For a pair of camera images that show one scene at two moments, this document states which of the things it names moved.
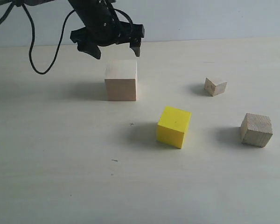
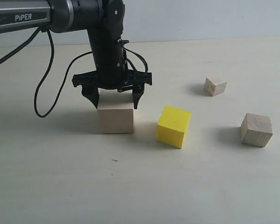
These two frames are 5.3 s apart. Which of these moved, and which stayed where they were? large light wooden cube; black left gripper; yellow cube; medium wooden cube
Moved: black left gripper; large light wooden cube
Stayed: yellow cube; medium wooden cube
